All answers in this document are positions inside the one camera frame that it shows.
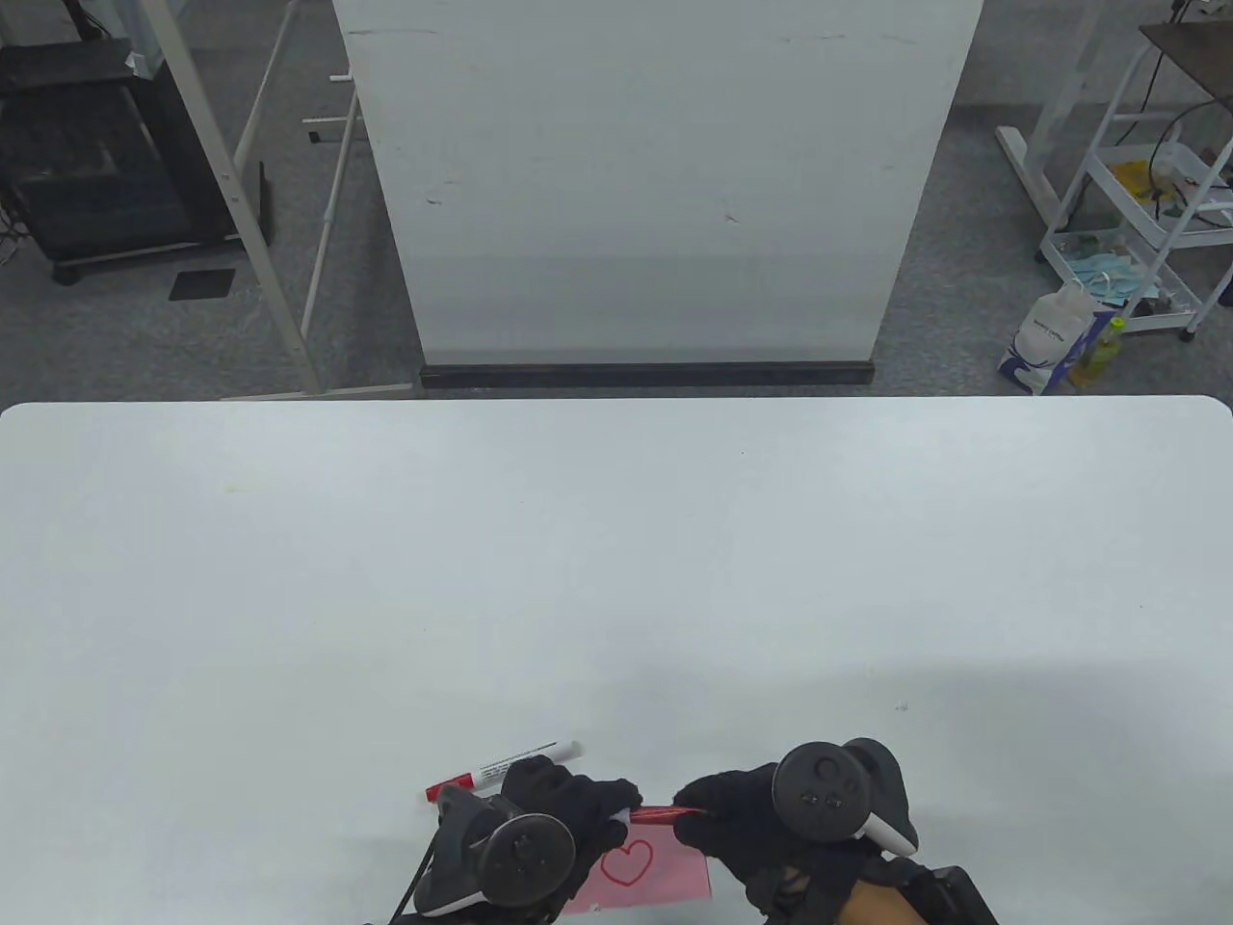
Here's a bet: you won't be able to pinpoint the white marker with red cap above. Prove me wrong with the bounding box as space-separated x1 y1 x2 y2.
426 740 582 803

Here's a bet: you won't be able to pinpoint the blue face masks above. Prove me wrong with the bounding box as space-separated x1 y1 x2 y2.
1055 231 1167 309

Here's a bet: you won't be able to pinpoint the person's right hand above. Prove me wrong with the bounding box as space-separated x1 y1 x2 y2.
672 764 926 921

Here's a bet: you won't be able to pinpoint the white flat post stand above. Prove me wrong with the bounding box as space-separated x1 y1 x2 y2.
140 0 417 401

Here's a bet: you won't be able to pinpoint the white table leg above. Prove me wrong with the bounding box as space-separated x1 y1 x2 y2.
995 0 1109 229

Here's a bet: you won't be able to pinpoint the black cabinet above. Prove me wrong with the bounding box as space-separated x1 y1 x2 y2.
0 39 242 285

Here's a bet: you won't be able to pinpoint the yellow-green bottle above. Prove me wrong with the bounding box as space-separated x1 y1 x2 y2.
1071 318 1128 391

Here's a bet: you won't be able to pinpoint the person's right forearm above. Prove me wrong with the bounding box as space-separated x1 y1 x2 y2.
838 877 926 925

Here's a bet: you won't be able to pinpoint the white plastic bag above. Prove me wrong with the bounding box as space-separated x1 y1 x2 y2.
997 279 1118 396

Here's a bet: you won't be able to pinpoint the yellow item on cart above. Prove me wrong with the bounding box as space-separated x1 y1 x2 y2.
1113 159 1171 203

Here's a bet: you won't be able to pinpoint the white tube frame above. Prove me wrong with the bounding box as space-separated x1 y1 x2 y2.
231 0 365 343

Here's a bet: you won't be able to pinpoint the black partition base bar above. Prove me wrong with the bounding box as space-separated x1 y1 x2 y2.
420 361 876 390

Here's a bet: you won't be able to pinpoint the black controller lanyard cord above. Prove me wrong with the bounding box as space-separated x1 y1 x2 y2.
390 838 434 921

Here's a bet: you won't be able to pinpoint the brown tabletop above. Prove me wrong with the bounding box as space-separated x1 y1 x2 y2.
1140 19 1233 112

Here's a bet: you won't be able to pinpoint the black and white controller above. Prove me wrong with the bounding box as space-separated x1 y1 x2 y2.
771 737 921 857
414 785 577 916

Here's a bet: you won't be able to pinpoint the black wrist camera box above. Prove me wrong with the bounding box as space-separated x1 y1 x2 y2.
905 865 998 925

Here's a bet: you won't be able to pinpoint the pink heart outline paper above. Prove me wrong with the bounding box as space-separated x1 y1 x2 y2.
564 805 712 913

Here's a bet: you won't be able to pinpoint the person's left hand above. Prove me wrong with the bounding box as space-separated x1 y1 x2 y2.
501 754 643 892

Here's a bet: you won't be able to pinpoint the large white partition board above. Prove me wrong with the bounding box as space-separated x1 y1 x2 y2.
330 0 985 365

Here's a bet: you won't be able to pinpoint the white utility cart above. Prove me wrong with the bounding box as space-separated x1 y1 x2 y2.
1038 39 1233 343

